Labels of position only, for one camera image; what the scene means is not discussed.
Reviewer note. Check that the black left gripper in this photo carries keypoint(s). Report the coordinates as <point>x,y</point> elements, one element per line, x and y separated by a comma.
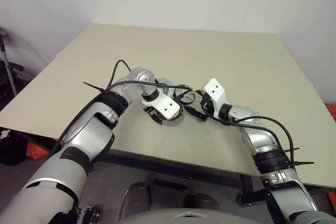
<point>153,113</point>

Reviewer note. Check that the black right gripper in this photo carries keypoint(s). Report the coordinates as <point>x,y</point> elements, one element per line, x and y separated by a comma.
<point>206,106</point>

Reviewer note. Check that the motor stator with copper windings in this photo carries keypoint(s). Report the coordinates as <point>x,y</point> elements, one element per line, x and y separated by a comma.
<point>170,123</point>

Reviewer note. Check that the silver rotor cover with magnets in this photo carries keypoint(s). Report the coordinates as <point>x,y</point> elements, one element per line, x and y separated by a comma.
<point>164,82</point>

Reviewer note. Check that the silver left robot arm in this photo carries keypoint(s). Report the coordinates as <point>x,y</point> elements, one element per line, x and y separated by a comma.
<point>86,134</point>

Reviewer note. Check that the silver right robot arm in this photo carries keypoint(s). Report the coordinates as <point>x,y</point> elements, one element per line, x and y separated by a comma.
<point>262,140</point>

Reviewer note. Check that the black zip tie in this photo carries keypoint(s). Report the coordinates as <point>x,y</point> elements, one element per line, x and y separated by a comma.
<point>292,150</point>
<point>304,162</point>
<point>93,86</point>

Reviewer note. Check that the dark rounded shape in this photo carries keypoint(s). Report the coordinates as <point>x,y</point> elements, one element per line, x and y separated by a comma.
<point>136,199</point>
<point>203,203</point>

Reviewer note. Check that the grey robot torso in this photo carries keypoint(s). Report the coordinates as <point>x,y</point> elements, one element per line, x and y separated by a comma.
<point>194,217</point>

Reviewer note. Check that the orange bag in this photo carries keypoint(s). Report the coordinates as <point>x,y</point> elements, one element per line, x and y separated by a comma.
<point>38,151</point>

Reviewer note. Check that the black bag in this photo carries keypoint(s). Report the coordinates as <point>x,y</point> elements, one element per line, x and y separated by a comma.
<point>13,150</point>

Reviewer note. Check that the black chair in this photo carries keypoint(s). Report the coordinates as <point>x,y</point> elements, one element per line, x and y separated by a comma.
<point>15,75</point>

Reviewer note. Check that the small white patterned object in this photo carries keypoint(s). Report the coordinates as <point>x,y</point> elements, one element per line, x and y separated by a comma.
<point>4,134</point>

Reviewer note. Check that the grey metal pole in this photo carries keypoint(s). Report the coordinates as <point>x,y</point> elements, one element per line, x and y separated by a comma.
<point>9,72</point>

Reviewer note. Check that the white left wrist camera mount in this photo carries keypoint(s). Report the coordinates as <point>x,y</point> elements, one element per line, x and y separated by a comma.
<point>165,106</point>

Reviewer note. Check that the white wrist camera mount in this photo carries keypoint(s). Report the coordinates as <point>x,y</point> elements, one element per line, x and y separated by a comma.
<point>215,90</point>
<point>165,106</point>

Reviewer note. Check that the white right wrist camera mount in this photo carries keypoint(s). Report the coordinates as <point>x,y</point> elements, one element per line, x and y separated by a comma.
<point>215,90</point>

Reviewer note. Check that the black table frame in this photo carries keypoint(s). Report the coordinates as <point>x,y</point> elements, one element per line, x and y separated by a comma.
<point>170,166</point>

